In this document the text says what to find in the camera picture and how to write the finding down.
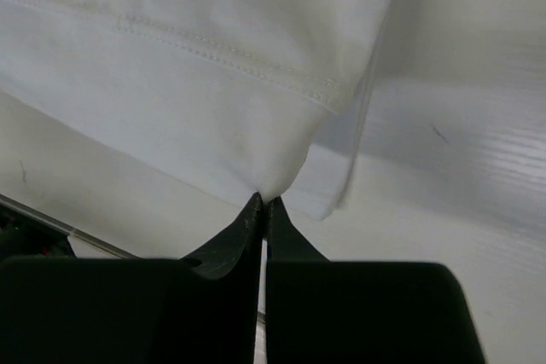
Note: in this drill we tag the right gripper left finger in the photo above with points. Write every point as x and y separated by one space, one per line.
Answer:
221 306

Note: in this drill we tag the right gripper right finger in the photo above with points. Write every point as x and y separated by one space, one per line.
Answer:
297 300

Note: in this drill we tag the white skirt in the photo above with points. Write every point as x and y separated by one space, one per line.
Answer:
232 97

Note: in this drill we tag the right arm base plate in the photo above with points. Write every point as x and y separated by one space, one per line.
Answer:
22 236

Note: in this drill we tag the aluminium table edge rail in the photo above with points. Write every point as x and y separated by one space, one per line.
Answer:
51 223

